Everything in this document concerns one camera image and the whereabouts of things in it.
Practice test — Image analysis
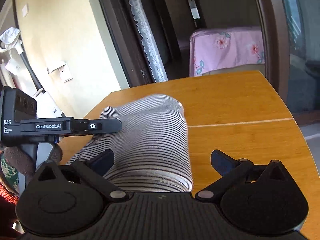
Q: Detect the striped knit garment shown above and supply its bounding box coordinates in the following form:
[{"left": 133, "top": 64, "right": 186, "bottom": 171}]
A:
[{"left": 68, "top": 94, "right": 193, "bottom": 192}]

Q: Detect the gloved left hand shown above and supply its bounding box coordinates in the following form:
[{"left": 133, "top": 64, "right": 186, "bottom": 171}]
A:
[{"left": 1, "top": 146, "right": 35, "bottom": 196}]

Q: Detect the white lace curtain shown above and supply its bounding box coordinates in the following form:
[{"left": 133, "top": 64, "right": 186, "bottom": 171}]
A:
[{"left": 129, "top": 0, "right": 168, "bottom": 82}]

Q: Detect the pink floral bed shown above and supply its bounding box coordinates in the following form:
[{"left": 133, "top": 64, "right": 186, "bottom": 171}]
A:
[{"left": 189, "top": 26, "right": 265, "bottom": 77}]

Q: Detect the white wall socket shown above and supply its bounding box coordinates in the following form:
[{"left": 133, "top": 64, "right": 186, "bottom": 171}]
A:
[{"left": 47, "top": 62, "right": 73, "bottom": 83}]

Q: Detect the white wall switch plate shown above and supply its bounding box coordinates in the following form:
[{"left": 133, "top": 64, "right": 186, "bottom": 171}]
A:
[{"left": 22, "top": 3, "right": 29, "bottom": 17}]

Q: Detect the dark brown door frame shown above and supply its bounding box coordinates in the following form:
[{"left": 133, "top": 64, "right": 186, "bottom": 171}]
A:
[{"left": 99, "top": 0, "right": 289, "bottom": 99}]

